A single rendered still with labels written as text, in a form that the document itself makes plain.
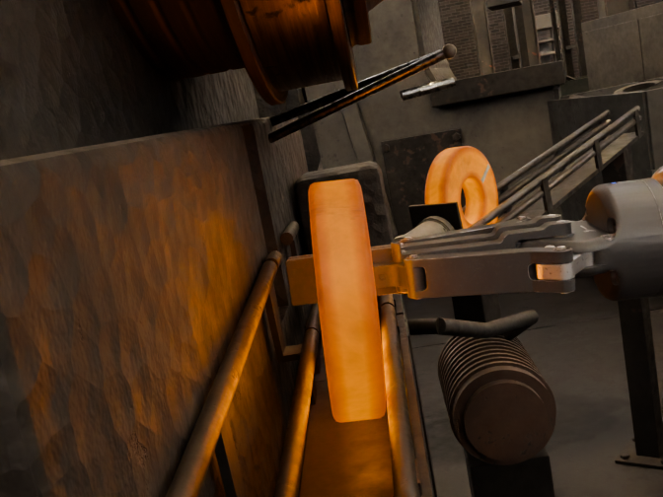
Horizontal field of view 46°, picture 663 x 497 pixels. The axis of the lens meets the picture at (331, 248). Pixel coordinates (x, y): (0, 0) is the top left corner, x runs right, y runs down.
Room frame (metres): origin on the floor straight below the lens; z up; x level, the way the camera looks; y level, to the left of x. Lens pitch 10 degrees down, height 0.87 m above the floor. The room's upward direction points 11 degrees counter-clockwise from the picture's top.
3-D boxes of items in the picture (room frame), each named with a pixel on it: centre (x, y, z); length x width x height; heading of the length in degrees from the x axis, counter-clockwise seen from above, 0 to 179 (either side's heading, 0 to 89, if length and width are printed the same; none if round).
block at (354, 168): (0.91, -0.02, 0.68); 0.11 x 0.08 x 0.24; 85
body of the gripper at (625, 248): (0.49, -0.16, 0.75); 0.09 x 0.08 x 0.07; 86
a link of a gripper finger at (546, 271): (0.46, -0.14, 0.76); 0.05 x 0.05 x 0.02; 87
